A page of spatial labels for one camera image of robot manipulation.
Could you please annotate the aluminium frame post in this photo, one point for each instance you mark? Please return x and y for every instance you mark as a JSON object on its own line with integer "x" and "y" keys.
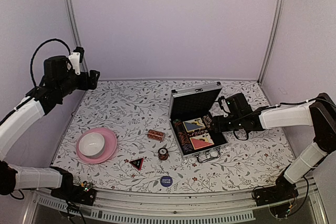
{"x": 72, "y": 22}
{"x": 271, "y": 41}

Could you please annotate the aluminium poker case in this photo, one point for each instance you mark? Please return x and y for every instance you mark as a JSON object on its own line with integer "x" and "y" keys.
{"x": 190, "y": 119}

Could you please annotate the short chip stack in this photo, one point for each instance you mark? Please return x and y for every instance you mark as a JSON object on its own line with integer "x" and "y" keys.
{"x": 163, "y": 154}

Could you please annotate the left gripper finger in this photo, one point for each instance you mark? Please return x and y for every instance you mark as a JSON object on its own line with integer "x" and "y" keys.
{"x": 92, "y": 84}
{"x": 94, "y": 75}

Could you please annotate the blue peach chip stack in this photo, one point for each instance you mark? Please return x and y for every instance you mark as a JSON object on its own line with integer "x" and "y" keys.
{"x": 208, "y": 122}

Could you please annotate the white dealer button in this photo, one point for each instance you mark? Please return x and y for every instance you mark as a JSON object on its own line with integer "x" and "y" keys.
{"x": 150, "y": 173}

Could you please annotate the white bowl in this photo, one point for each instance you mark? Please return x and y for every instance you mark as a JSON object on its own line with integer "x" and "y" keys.
{"x": 91, "y": 145}

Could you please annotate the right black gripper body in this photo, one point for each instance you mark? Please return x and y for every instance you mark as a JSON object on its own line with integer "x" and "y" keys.
{"x": 235, "y": 124}

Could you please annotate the black triangle button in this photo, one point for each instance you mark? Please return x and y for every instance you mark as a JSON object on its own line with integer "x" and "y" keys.
{"x": 137, "y": 163}

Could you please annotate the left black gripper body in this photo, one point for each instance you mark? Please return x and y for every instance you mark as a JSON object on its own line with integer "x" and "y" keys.
{"x": 84, "y": 84}

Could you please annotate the orange black chip roll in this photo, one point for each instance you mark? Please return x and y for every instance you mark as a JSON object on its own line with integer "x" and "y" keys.
{"x": 156, "y": 135}

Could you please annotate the red card deck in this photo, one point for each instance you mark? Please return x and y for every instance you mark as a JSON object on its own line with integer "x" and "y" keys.
{"x": 201, "y": 141}

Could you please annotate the front aluminium rail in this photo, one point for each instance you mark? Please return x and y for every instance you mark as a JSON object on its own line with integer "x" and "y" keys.
{"x": 112, "y": 206}

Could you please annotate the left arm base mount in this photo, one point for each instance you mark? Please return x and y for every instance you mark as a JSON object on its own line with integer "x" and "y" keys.
{"x": 83, "y": 193}

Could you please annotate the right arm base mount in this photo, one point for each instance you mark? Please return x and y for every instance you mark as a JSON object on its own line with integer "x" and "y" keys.
{"x": 279, "y": 192}

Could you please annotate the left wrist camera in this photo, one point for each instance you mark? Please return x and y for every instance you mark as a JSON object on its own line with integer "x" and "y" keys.
{"x": 76, "y": 58}

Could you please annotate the right aluminium frame post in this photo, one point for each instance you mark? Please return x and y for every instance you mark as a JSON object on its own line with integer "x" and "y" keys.
{"x": 271, "y": 41}

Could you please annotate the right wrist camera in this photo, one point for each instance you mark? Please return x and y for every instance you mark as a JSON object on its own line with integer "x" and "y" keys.
{"x": 223, "y": 106}

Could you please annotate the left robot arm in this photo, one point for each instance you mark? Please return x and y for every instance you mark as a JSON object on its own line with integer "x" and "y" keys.
{"x": 62, "y": 76}

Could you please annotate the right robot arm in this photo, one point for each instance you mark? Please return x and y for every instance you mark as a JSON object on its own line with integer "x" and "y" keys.
{"x": 313, "y": 117}

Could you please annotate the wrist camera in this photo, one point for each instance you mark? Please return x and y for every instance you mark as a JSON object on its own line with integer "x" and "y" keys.
{"x": 223, "y": 106}
{"x": 76, "y": 58}

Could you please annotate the chip row in case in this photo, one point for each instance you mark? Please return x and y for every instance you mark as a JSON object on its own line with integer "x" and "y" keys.
{"x": 182, "y": 137}

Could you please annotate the red dice row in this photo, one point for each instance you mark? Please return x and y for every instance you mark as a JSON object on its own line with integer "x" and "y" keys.
{"x": 197, "y": 133}

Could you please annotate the left aluminium frame post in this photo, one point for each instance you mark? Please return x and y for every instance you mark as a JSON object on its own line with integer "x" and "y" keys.
{"x": 72, "y": 22}

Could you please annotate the pink plate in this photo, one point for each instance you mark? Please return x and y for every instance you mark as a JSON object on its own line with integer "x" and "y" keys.
{"x": 106, "y": 152}

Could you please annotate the blue small blind button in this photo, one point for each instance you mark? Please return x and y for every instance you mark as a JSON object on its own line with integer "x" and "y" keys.
{"x": 166, "y": 181}

